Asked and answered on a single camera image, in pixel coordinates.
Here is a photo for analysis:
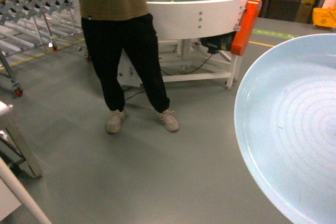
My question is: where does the light blue round tray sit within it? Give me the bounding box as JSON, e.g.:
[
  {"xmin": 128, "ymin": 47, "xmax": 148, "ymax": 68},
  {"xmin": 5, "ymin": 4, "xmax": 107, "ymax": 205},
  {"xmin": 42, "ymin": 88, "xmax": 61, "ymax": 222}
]
[{"xmin": 234, "ymin": 33, "xmax": 335, "ymax": 223}]

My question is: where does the white round conveyor machine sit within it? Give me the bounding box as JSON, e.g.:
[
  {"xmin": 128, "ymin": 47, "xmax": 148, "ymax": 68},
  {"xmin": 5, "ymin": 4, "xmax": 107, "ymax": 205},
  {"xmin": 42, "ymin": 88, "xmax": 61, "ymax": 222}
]
[{"xmin": 70, "ymin": 0, "xmax": 259, "ymax": 90}]

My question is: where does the person in olive shirt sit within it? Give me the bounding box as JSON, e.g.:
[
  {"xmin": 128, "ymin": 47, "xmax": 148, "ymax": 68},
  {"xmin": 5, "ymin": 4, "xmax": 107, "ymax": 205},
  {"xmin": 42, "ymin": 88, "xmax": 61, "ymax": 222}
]
[{"xmin": 79, "ymin": 0, "xmax": 179, "ymax": 134}]

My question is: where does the orange machine side panel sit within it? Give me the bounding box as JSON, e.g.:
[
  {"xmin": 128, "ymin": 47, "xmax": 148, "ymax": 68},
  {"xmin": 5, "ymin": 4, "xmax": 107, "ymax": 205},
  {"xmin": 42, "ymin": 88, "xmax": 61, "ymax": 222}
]
[{"xmin": 230, "ymin": 0, "xmax": 263, "ymax": 56}]

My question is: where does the metal roller conveyor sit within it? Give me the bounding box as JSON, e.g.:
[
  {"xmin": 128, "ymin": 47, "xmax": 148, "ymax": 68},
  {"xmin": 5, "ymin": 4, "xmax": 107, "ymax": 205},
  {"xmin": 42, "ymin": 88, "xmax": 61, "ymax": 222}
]
[{"xmin": 1, "ymin": 0, "xmax": 81, "ymax": 97}]

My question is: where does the steel table leg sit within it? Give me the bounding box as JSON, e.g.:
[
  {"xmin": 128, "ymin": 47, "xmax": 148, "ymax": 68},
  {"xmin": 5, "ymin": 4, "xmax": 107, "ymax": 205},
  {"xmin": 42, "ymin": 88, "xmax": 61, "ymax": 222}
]
[{"xmin": 0, "ymin": 101, "xmax": 43, "ymax": 178}]

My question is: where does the yellow mop bucket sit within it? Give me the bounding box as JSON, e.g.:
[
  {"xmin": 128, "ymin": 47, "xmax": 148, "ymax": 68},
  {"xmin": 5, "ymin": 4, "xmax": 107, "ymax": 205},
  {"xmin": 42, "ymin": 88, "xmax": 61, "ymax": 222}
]
[{"xmin": 312, "ymin": 8, "xmax": 335, "ymax": 29}]

